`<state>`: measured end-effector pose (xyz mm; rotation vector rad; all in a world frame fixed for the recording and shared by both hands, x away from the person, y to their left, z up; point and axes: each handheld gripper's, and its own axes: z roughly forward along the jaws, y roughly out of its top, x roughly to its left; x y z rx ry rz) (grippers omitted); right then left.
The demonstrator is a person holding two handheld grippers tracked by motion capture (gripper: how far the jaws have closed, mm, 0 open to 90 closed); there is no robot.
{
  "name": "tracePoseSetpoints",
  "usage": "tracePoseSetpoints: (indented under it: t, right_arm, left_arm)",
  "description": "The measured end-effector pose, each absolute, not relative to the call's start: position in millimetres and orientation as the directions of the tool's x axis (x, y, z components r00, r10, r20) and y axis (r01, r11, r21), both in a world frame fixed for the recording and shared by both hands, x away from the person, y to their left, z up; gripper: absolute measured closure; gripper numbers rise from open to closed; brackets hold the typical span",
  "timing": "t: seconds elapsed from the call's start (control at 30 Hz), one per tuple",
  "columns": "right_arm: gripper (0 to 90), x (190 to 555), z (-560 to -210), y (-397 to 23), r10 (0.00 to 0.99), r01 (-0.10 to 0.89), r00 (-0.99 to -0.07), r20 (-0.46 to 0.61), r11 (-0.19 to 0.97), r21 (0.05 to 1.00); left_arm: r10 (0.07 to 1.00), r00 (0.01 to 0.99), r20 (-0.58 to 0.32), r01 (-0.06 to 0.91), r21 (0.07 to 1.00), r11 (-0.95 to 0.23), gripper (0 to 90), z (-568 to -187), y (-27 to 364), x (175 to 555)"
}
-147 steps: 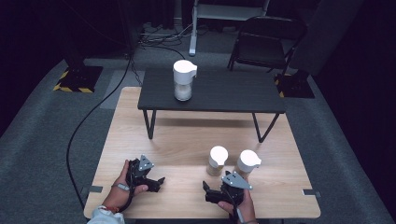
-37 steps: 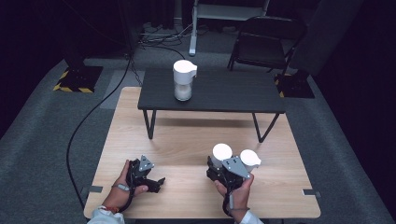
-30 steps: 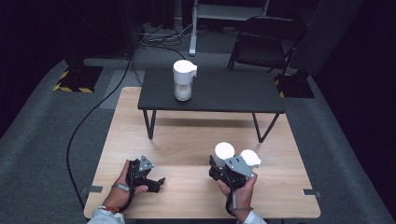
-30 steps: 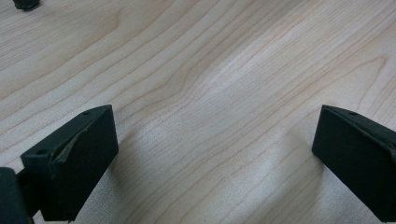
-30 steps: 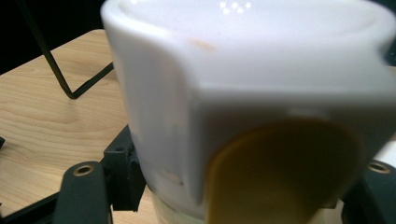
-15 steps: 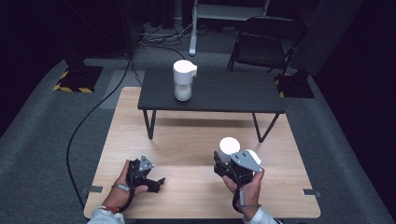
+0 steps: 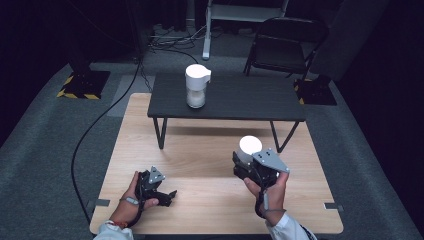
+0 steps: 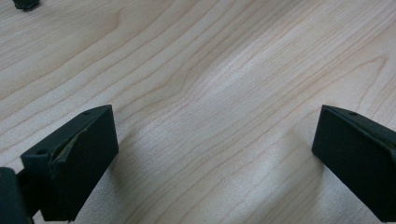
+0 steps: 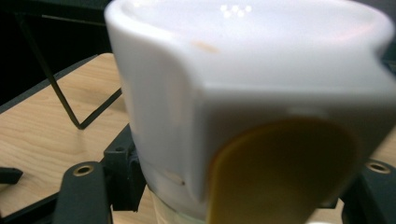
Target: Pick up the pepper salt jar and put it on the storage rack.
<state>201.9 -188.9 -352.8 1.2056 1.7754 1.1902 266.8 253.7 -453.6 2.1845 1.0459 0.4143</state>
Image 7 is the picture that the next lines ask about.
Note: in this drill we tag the white lid jar tan powder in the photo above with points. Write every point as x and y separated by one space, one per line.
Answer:
250 146

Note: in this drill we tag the person's right hand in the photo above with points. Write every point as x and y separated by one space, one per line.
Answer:
271 200

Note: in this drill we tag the grey table edge bracket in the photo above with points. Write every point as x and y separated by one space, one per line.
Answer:
333 206
100 202

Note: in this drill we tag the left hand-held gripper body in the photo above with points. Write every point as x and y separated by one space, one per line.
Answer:
150 186

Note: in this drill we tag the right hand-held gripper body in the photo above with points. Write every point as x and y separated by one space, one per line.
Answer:
266 168

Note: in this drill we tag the black raised shelf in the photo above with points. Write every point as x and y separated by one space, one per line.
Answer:
240 100

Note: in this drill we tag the black folding chair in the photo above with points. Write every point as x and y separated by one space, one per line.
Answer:
283 46

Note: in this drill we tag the white metal stand frame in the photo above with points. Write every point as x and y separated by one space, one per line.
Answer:
233 11

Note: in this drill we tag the black base hazard tape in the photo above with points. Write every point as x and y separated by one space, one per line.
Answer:
316 91
86 85

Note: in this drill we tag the person's left hand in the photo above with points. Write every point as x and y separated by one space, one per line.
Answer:
128 210

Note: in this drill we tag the grey curtain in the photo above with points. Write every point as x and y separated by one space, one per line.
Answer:
346 36

